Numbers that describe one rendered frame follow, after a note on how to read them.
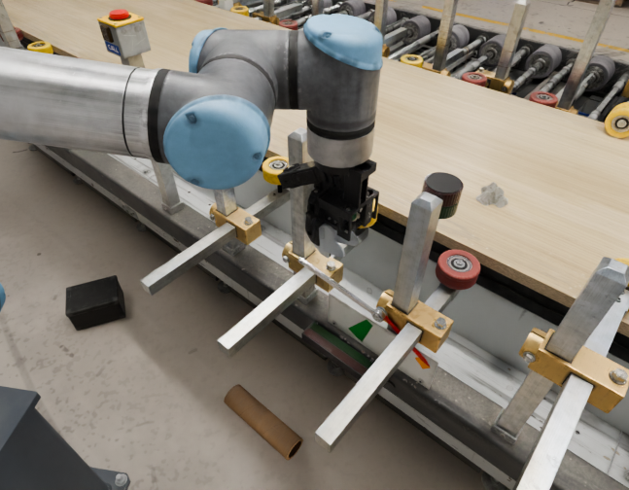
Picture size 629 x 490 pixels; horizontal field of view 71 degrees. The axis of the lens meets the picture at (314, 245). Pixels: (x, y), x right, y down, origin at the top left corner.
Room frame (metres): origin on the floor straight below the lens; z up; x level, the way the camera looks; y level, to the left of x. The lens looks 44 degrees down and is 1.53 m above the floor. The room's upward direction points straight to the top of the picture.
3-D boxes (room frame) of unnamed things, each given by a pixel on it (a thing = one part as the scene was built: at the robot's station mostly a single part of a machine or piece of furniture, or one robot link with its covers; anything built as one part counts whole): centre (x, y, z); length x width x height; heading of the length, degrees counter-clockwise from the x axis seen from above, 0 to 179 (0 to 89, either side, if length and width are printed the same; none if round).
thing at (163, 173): (1.02, 0.41, 0.93); 0.05 x 0.04 x 0.45; 50
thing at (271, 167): (0.93, 0.09, 0.85); 0.08 x 0.08 x 0.11
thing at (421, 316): (0.51, -0.19, 0.85); 0.13 x 0.06 x 0.05; 50
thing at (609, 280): (0.36, -0.36, 0.90); 0.03 x 0.03 x 0.48; 50
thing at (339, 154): (0.54, -0.04, 1.21); 0.10 x 0.09 x 0.05; 140
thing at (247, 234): (0.83, 0.20, 0.81); 0.13 x 0.06 x 0.05; 50
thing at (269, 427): (0.68, 0.18, 0.04); 0.30 x 0.08 x 0.08; 50
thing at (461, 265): (0.59, -0.28, 0.85); 0.08 x 0.08 x 0.11
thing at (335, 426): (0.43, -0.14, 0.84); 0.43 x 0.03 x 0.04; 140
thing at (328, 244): (0.52, -0.03, 1.02); 0.06 x 0.03 x 0.09; 50
